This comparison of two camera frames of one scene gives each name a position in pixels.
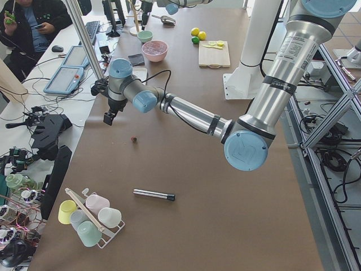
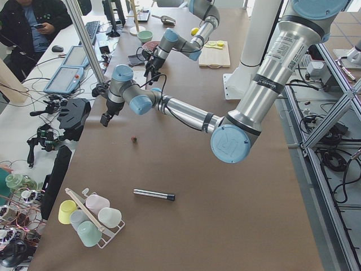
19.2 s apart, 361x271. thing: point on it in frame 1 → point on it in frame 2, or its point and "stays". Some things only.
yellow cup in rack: (66, 207) stays
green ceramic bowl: (145, 36) stays
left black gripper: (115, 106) stays
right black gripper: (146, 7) → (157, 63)
